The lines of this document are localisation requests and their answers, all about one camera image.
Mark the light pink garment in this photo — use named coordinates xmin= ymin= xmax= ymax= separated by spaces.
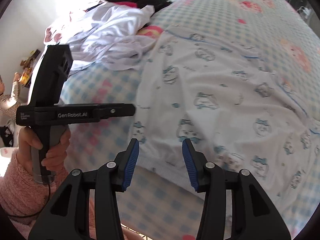
xmin=44 ymin=17 xmax=73 ymax=45

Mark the checkered cartoon print blanket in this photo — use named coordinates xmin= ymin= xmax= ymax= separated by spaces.
xmin=45 ymin=0 xmax=320 ymax=240

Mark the black garment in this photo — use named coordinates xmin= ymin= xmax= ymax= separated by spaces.
xmin=105 ymin=0 xmax=173 ymax=12

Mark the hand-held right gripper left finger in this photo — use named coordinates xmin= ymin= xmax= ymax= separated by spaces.
xmin=28 ymin=138 xmax=140 ymax=240

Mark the hot pink cloth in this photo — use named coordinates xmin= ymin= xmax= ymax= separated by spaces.
xmin=115 ymin=1 xmax=138 ymax=8

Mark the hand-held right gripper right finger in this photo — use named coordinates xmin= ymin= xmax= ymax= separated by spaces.
xmin=182 ymin=138 xmax=292 ymax=240

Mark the white cartoon print pajama top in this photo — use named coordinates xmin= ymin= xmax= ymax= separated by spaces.
xmin=135 ymin=25 xmax=320 ymax=213

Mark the person's left forearm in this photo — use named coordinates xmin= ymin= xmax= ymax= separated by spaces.
xmin=0 ymin=150 xmax=73 ymax=230

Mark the white satin garment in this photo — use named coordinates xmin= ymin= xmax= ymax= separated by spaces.
xmin=62 ymin=1 xmax=157 ymax=72

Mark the person's left hand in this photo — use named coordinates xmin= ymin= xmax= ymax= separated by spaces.
xmin=19 ymin=127 xmax=72 ymax=174

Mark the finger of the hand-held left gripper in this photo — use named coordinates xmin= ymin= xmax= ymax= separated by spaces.
xmin=94 ymin=103 xmax=136 ymax=122

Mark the pile of snack packets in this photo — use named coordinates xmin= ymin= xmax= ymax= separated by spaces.
xmin=20 ymin=50 xmax=40 ymax=88

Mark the black cable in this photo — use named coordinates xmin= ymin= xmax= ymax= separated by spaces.
xmin=9 ymin=182 xmax=52 ymax=219

